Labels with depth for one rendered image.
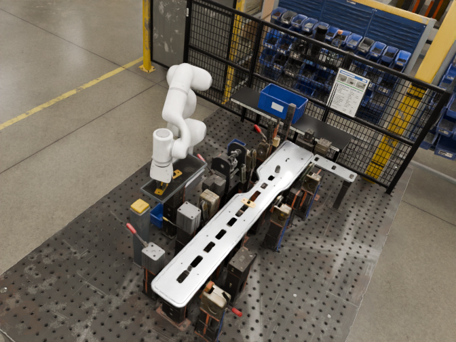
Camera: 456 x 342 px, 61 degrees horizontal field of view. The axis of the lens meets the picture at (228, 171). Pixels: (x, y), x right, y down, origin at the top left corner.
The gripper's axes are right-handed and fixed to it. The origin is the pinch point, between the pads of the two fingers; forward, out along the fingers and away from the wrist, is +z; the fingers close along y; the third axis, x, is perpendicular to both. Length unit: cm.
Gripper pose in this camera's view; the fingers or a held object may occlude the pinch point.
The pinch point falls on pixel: (161, 184)
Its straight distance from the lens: 189.9
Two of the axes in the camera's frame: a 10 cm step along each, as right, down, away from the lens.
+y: 9.5, 3.0, -1.3
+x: 3.0, -6.2, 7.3
